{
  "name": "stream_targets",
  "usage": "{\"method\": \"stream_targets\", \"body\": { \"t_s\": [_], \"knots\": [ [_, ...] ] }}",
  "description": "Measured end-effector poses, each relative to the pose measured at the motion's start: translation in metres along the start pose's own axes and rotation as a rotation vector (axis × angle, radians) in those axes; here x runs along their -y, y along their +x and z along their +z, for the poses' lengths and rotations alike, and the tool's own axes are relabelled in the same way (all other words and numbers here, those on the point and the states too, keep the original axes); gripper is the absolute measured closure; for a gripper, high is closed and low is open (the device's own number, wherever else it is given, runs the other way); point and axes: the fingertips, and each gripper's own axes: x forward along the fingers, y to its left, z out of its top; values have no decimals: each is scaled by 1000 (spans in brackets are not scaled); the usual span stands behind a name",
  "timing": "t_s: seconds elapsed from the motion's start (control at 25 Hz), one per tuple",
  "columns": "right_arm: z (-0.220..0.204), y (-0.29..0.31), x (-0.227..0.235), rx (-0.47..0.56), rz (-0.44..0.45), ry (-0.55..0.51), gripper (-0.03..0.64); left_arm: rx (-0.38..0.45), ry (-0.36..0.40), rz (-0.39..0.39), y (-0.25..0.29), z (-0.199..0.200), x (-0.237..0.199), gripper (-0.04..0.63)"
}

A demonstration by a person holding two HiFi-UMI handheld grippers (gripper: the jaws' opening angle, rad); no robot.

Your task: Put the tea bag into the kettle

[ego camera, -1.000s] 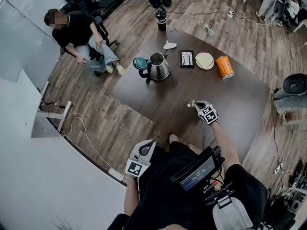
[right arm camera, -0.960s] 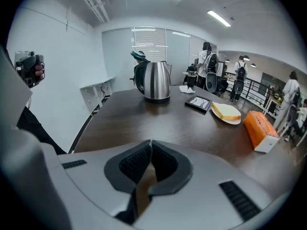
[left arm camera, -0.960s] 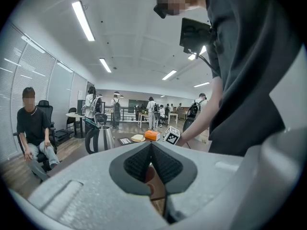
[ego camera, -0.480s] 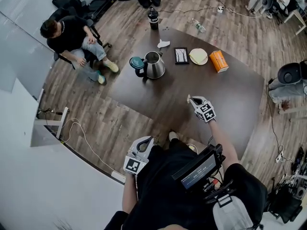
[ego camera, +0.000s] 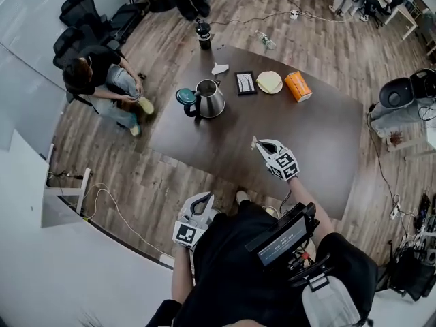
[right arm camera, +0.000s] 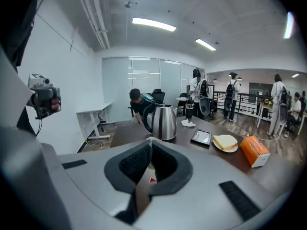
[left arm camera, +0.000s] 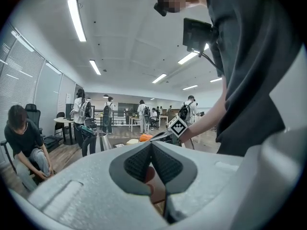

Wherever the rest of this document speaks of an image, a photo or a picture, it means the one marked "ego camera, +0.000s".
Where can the black mesh office chair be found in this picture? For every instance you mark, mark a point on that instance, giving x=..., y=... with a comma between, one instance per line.
x=80, y=9
x=68, y=44

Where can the orange tissue box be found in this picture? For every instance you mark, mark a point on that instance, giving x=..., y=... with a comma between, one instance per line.
x=299, y=86

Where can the small dried red plant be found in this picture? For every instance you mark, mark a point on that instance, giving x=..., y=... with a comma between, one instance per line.
x=396, y=138

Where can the black water bottle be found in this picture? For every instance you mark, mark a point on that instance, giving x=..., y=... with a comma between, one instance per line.
x=203, y=36

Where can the teal round lid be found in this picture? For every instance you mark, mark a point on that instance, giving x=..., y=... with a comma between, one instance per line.
x=185, y=96

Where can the white paper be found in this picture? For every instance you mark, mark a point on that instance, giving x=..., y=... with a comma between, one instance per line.
x=253, y=144
x=219, y=69

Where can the black picture frame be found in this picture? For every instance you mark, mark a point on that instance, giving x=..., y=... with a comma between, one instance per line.
x=245, y=83

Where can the person's dark clothing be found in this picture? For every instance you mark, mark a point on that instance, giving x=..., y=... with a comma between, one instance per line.
x=231, y=267

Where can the yellow folded cloth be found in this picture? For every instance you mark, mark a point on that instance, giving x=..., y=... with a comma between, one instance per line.
x=267, y=80

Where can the person's right forearm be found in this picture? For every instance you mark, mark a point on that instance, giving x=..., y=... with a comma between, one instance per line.
x=311, y=210

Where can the white desk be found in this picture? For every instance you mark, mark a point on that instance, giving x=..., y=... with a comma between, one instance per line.
x=415, y=146

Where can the black chest monitor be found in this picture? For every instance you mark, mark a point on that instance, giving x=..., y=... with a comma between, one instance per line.
x=282, y=244

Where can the person's white shoe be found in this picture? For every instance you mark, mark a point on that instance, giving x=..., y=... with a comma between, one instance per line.
x=242, y=197

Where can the person's left forearm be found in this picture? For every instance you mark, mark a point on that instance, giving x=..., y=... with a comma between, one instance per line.
x=182, y=274

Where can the clear plastic bottle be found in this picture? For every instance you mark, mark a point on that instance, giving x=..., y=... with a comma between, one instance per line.
x=265, y=40

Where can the cream round plate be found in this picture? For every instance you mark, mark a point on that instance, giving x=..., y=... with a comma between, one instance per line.
x=277, y=88

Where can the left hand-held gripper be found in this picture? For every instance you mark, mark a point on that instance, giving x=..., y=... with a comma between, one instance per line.
x=189, y=233

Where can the white power strip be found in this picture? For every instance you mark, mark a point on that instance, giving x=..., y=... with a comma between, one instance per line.
x=167, y=260
x=295, y=14
x=394, y=211

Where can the black folded trolley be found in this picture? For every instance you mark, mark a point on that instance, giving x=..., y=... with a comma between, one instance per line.
x=131, y=20

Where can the white shelf unit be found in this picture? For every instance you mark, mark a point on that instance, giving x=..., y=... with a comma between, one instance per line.
x=54, y=210

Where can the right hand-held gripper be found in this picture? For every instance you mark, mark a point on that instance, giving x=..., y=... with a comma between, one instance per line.
x=284, y=165

